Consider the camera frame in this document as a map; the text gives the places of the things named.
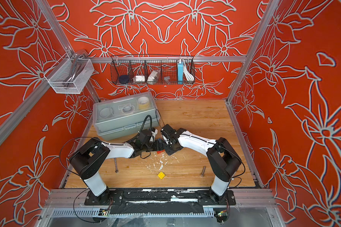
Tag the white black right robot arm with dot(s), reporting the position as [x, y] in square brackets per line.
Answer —
[223, 159]

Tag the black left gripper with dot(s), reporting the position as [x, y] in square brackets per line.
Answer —
[157, 144]

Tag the metal tongs in bin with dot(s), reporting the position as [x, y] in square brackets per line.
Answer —
[72, 73]

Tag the black wire wall basket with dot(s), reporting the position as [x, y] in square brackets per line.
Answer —
[133, 65]

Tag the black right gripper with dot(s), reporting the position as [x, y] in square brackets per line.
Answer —
[167, 151]

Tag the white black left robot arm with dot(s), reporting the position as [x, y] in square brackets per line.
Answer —
[88, 159]

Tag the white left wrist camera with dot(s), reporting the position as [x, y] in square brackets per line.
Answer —
[154, 132]

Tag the white box in basket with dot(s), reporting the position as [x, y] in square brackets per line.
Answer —
[139, 79]

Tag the metal bolt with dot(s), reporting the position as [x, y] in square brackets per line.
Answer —
[203, 171]

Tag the yellow lego brick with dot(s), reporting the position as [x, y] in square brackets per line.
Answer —
[161, 175]

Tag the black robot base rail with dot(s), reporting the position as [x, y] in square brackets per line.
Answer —
[188, 201]

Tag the grey translucent plastic storage box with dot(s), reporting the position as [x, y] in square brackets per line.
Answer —
[121, 117]

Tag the dark blue round object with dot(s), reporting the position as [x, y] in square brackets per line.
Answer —
[124, 79]

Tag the yellow tape roll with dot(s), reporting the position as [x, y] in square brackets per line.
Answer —
[143, 102]

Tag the clear plastic wall bin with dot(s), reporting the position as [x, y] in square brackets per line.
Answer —
[60, 73]

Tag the white packet in basket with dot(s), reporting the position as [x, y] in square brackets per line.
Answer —
[153, 77]

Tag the light blue box in basket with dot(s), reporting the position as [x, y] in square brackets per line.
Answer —
[180, 65]

